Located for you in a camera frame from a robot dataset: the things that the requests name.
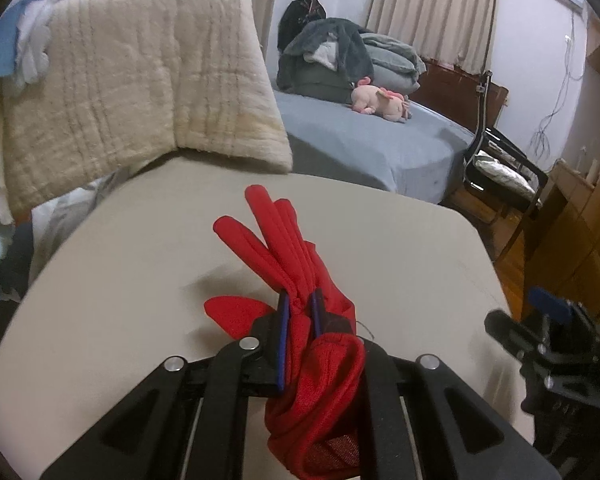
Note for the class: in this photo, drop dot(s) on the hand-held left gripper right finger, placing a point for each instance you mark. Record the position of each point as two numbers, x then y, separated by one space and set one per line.
316 310

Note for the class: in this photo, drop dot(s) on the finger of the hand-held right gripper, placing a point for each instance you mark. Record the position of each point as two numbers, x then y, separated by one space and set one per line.
510 332
547 305

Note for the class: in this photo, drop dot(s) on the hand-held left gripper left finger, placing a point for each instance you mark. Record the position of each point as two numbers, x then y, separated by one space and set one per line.
281 340

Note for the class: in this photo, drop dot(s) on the red glove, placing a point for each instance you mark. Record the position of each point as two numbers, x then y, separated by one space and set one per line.
290 250

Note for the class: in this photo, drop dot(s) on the wooden cabinet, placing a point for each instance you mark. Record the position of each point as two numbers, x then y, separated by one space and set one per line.
580 230

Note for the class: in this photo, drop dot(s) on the black chair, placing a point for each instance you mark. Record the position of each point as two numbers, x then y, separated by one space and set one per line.
525 180

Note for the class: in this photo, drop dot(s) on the patterned seat cushion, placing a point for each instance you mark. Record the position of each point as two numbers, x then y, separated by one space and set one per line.
505 174

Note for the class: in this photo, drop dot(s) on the bed with grey-blue sheet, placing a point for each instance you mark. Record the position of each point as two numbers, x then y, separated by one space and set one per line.
380 150

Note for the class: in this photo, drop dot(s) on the pink plush toy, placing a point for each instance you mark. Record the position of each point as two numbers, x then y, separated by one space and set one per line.
375 101

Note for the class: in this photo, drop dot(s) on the wooden headboard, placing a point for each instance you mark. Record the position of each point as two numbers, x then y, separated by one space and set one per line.
455 95

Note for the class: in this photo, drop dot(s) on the pile of dark clothes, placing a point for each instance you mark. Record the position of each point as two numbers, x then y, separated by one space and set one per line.
325 55

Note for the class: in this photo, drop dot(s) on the stack of grey pillows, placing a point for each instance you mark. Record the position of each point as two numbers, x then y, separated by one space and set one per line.
395 62

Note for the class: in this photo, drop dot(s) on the black hanging coat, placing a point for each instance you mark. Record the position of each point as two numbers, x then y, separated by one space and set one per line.
292 20

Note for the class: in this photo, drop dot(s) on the beige quilted blanket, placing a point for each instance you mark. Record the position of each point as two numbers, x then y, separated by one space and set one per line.
130 85

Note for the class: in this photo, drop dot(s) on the blue and white scalloped blanket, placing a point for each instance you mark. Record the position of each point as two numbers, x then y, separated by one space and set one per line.
0 170

